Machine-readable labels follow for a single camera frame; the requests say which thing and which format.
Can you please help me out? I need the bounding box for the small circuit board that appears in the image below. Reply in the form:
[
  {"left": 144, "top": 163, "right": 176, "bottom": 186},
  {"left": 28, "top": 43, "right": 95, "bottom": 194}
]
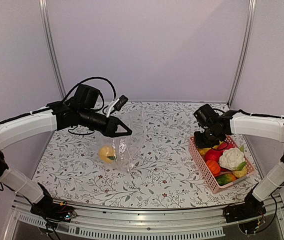
[{"left": 61, "top": 210, "right": 77, "bottom": 222}]

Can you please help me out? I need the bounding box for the clear zip top bag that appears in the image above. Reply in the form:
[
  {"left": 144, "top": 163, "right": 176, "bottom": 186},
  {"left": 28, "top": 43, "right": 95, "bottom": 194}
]
[{"left": 94, "top": 109, "right": 146, "bottom": 173}]

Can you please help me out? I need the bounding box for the right aluminium frame post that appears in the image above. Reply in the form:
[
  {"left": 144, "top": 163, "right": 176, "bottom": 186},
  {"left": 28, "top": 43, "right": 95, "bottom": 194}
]
[{"left": 227, "top": 0, "right": 257, "bottom": 107}]

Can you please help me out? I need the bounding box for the aluminium frame post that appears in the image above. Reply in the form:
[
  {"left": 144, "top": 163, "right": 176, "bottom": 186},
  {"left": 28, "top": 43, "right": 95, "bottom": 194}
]
[
  {"left": 38, "top": 0, "right": 66, "bottom": 99},
  {"left": 227, "top": 0, "right": 257, "bottom": 107}
]

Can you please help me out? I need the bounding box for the left aluminium frame post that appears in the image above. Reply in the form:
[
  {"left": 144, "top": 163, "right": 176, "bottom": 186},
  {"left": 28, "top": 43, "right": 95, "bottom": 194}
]
[{"left": 38, "top": 0, "right": 66, "bottom": 99}]

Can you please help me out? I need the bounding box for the floral table mat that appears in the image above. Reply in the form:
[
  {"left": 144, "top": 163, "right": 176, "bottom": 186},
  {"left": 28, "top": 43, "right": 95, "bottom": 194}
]
[{"left": 33, "top": 102, "right": 261, "bottom": 209}]

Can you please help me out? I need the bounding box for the green orange toy mango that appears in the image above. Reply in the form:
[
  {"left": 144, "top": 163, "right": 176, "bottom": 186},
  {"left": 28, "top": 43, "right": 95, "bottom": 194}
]
[{"left": 216, "top": 173, "right": 237, "bottom": 186}]

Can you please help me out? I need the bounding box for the white toy cauliflower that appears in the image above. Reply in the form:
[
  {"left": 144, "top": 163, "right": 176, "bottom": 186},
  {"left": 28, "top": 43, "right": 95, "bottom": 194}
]
[{"left": 219, "top": 147, "right": 245, "bottom": 171}]

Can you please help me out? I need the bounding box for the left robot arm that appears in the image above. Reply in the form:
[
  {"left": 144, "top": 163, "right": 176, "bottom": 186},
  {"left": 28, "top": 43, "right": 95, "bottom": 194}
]
[{"left": 0, "top": 76, "right": 132, "bottom": 217}]

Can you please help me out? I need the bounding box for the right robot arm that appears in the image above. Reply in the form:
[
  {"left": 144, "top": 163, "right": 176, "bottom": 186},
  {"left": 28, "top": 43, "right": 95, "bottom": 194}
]
[{"left": 194, "top": 104, "right": 284, "bottom": 218}]

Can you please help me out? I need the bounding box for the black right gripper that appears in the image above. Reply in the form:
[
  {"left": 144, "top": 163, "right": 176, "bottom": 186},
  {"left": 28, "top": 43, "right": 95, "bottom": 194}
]
[{"left": 194, "top": 127, "right": 223, "bottom": 149}]

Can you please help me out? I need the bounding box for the orange toy tangerine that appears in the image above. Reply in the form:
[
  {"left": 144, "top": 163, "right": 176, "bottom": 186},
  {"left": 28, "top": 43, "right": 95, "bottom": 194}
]
[{"left": 206, "top": 160, "right": 221, "bottom": 177}]

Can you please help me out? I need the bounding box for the red toy apple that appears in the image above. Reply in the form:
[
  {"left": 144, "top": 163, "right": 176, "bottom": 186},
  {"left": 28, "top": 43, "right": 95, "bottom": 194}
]
[
  {"left": 217, "top": 141, "right": 234, "bottom": 152},
  {"left": 205, "top": 149, "right": 223, "bottom": 162}
]

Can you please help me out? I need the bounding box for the yellow toy banana bunch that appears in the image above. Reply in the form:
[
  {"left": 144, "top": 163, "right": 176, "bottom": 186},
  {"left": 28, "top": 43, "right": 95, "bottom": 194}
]
[{"left": 198, "top": 148, "right": 211, "bottom": 156}]

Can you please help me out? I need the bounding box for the front aluminium rail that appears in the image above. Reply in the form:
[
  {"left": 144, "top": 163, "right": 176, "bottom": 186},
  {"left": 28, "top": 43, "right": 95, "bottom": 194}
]
[{"left": 4, "top": 196, "right": 284, "bottom": 240}]

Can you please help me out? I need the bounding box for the yellow toy corn piece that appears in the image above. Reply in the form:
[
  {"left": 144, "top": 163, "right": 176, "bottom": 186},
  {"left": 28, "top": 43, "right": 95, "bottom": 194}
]
[{"left": 232, "top": 166, "right": 248, "bottom": 179}]

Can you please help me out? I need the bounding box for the yellow toy lemon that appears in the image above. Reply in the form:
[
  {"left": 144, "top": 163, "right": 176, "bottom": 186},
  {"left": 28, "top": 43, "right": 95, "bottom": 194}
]
[{"left": 98, "top": 145, "right": 117, "bottom": 164}]

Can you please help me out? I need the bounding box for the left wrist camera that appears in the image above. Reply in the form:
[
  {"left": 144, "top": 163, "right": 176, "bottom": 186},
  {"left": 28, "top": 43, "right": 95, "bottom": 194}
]
[{"left": 102, "top": 95, "right": 128, "bottom": 118}]

